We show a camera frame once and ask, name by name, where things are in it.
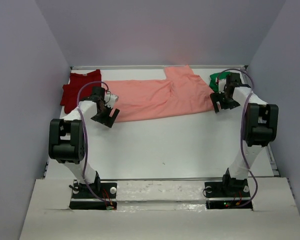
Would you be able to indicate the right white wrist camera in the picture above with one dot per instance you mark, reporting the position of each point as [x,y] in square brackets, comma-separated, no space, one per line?
[221,83]

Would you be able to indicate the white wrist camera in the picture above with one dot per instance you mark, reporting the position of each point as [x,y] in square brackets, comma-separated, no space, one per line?
[110,100]
[221,83]

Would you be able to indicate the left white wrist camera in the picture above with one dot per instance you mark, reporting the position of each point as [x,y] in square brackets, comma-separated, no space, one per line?
[110,100]

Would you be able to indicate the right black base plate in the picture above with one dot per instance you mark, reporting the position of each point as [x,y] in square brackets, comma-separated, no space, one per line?
[218,197]

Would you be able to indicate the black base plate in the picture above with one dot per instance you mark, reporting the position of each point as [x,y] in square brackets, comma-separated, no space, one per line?
[218,197]
[103,199]

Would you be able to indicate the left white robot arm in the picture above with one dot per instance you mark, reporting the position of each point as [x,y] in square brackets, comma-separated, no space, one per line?
[68,136]

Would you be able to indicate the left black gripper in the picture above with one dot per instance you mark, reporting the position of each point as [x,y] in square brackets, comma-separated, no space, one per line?
[106,121]

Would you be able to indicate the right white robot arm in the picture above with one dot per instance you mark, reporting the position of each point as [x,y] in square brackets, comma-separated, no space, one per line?
[258,127]

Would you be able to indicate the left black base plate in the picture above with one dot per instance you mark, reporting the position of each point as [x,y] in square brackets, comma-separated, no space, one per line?
[103,199]

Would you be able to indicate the red folded t-shirt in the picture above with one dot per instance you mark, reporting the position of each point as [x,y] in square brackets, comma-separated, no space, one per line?
[76,82]

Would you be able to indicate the green t-shirt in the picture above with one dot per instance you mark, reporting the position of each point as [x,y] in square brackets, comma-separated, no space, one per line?
[215,81]

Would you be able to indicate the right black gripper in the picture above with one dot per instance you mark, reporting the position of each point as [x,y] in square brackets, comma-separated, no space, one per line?
[215,97]

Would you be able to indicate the pink t-shirt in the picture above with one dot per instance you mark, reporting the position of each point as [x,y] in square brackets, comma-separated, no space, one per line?
[182,92]

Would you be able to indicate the white cardboard front cover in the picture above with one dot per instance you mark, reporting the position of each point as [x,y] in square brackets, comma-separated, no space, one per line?
[161,210]

